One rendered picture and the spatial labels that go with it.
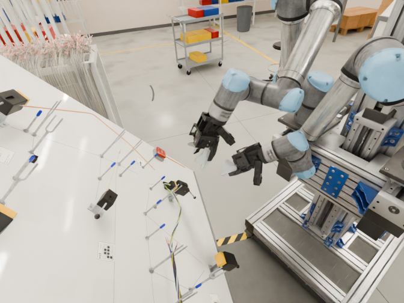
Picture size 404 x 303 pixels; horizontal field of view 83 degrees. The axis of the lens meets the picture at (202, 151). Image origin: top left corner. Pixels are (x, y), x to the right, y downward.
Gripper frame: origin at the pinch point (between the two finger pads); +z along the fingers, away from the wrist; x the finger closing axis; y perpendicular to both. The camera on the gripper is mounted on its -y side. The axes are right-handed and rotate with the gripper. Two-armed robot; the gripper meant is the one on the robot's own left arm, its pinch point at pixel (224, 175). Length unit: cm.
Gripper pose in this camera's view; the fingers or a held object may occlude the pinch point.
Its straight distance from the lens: 99.5
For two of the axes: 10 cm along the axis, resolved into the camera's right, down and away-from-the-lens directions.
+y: -4.7, -8.7, -1.1
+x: -4.0, 3.2, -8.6
